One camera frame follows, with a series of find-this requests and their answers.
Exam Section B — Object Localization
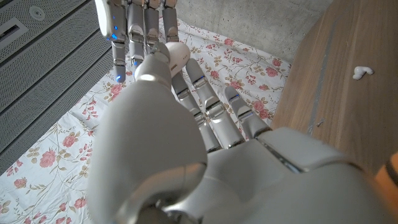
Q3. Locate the white AirPod earbud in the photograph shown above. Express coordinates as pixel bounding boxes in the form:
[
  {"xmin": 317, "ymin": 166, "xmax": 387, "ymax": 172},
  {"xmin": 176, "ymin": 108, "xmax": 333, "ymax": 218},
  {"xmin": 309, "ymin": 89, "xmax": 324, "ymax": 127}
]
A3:
[{"xmin": 352, "ymin": 65, "xmax": 374, "ymax": 81}]

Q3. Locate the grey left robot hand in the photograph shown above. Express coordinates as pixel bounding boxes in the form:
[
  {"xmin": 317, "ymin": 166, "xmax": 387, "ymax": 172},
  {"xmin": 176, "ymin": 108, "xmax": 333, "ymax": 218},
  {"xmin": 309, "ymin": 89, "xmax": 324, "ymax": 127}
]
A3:
[{"xmin": 86, "ymin": 42, "xmax": 398, "ymax": 224}]

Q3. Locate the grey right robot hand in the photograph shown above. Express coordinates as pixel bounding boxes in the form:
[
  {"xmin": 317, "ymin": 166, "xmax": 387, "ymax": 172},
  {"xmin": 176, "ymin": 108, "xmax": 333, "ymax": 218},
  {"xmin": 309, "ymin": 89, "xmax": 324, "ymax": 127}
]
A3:
[{"xmin": 94, "ymin": 0, "xmax": 180, "ymax": 84}]

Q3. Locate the floral cloth backdrop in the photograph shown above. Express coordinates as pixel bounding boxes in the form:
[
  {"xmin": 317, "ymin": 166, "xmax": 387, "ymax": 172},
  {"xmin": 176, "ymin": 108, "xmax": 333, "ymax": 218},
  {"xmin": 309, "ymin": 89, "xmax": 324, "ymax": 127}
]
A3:
[{"xmin": 0, "ymin": 17, "xmax": 292, "ymax": 224}]

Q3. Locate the round ceiling sensor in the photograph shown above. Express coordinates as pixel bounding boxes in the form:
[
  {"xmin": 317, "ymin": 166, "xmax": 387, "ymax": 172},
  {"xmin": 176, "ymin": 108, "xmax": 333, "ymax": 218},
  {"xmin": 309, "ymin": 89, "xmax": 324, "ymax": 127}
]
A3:
[{"xmin": 29, "ymin": 5, "xmax": 46, "ymax": 21}]

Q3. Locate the ceiling slot vent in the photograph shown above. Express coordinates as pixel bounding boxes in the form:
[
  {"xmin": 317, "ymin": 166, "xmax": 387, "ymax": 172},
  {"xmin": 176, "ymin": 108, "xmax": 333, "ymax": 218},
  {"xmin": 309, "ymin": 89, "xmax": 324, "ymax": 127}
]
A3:
[{"xmin": 0, "ymin": 17, "xmax": 29, "ymax": 50}]

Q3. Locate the orange basketball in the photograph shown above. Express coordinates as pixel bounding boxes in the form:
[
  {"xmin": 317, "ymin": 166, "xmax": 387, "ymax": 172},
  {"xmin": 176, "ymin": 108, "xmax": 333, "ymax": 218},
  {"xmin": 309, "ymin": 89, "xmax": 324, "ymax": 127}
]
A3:
[{"xmin": 374, "ymin": 151, "xmax": 398, "ymax": 191}]

